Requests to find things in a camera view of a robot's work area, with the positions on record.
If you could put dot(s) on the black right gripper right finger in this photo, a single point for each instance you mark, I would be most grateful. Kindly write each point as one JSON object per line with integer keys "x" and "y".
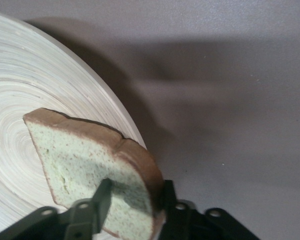
{"x": 173, "y": 215}

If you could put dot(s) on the round light wooden plate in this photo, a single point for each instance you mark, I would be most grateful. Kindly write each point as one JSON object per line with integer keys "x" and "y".
{"x": 40, "y": 82}

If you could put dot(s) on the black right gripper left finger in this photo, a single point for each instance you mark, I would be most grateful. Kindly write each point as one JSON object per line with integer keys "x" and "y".
{"x": 103, "y": 197}

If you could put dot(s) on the slice of brown-crust bread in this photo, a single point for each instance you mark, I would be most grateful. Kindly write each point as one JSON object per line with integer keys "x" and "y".
{"x": 77, "y": 160}

